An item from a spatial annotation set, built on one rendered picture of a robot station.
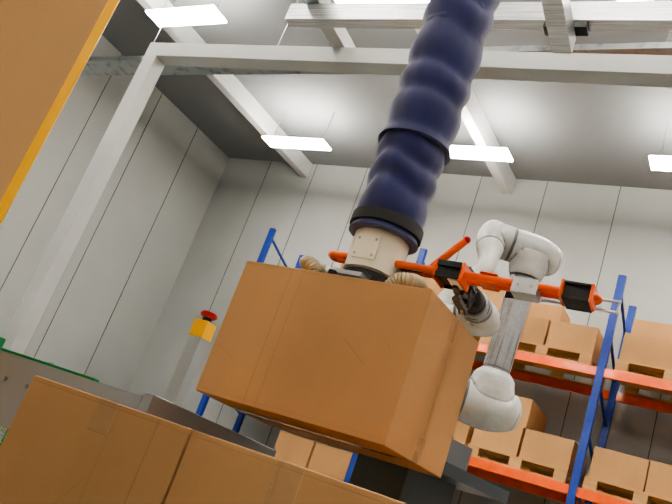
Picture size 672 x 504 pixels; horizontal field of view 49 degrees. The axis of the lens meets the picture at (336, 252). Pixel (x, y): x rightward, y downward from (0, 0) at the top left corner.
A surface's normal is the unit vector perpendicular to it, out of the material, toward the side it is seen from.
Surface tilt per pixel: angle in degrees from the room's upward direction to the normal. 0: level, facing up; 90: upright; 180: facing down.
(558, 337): 90
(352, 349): 90
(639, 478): 90
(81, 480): 90
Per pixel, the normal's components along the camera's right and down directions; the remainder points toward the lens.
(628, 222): -0.44, -0.44
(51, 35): 0.80, 0.08
